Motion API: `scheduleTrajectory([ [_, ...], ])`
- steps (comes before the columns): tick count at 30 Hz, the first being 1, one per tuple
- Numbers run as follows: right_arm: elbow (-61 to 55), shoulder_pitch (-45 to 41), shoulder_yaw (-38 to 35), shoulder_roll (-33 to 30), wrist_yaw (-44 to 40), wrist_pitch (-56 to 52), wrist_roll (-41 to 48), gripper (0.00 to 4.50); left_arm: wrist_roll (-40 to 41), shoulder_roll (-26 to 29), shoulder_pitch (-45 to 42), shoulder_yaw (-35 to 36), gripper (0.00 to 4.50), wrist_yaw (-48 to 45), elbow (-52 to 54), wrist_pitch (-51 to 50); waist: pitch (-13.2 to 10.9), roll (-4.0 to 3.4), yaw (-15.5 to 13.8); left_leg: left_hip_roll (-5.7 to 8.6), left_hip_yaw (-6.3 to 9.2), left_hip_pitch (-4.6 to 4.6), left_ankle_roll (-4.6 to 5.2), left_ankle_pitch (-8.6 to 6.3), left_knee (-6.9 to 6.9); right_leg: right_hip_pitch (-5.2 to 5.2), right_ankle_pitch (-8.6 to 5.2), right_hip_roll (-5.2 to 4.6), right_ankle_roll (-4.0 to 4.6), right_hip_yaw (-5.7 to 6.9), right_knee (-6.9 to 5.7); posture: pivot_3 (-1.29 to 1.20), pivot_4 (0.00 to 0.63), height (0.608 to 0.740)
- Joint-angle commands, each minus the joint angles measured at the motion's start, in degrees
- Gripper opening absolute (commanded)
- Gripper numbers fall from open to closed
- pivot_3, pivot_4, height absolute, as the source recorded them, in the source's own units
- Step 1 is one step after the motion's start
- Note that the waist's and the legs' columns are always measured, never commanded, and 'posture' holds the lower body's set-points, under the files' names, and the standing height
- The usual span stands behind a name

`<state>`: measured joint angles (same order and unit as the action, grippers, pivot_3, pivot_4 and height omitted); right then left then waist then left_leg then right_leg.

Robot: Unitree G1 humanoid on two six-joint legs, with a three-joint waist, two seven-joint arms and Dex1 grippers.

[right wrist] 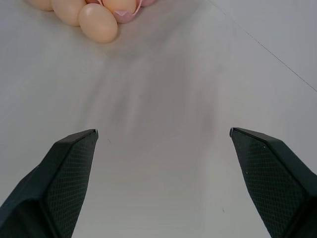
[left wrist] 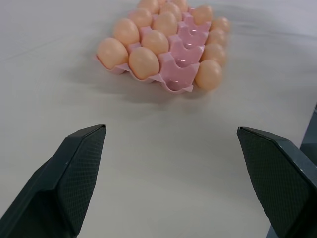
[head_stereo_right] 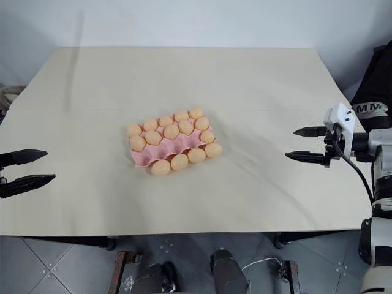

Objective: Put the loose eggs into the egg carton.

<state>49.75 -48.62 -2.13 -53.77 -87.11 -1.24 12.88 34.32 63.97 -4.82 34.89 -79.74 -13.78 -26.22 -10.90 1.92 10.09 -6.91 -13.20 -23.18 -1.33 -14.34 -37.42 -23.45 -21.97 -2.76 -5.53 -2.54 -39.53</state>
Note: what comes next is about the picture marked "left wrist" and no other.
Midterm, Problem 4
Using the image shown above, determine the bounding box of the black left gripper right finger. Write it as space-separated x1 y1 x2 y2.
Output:
236 126 317 238

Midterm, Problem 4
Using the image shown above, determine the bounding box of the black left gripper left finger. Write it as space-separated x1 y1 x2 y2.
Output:
0 124 107 238

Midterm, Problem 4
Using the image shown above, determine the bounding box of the pink plastic egg tray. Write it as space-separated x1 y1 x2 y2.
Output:
95 6 213 94

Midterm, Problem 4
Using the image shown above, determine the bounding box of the beige egg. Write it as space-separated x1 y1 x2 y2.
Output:
152 11 178 36
171 0 189 12
112 17 140 47
97 37 129 69
137 0 159 14
211 16 231 33
194 59 223 91
207 28 226 47
200 43 226 66
127 7 153 28
159 2 183 22
141 29 170 54
128 47 160 80
192 5 214 26

